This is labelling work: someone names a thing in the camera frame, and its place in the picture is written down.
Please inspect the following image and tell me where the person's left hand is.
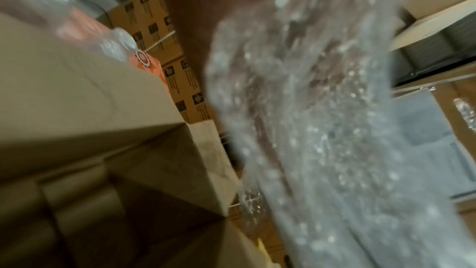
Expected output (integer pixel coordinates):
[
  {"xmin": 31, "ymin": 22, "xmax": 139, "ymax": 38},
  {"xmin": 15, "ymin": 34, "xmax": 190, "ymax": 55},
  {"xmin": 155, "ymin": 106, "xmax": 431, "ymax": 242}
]
[{"xmin": 156, "ymin": 0, "xmax": 336, "ymax": 85}]

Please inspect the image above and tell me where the small cardboard box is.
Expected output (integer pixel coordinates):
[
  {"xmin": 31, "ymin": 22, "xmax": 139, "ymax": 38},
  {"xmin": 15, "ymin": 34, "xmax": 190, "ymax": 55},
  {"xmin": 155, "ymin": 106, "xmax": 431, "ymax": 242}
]
[{"xmin": 0, "ymin": 14, "xmax": 270, "ymax": 268}]

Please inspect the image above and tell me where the stack of Crompton cartons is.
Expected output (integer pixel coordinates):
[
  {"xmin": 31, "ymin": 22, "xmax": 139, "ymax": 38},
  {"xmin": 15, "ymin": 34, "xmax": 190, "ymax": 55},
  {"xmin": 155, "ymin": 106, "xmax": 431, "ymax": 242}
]
[{"xmin": 104, "ymin": 0, "xmax": 476, "ymax": 144}]

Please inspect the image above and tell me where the orange floral tablecloth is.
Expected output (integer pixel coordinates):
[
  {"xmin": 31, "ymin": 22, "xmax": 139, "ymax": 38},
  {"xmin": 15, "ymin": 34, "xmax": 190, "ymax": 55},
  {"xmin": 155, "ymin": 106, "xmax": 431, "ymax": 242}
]
[{"xmin": 55, "ymin": 7, "xmax": 169, "ymax": 88}]

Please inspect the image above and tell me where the white paper document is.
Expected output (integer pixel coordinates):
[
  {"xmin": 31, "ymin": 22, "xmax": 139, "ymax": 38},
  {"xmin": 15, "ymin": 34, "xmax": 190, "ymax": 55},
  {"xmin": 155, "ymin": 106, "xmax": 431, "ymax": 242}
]
[{"xmin": 394, "ymin": 90, "xmax": 476, "ymax": 199}]

